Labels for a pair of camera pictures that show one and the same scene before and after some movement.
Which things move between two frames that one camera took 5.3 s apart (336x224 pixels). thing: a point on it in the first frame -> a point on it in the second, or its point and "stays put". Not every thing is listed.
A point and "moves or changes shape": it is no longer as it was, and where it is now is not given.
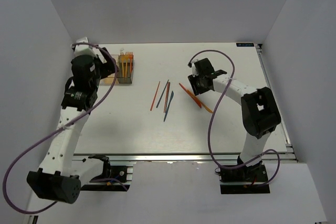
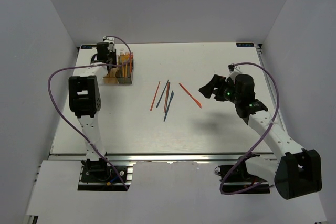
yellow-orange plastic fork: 126,60 stays put
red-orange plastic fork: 130,57 stays put
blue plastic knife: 172,95 stays put
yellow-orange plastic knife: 205,106 moves or changes shape
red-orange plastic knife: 190,95 stays put
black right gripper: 196,90 -> 219,82
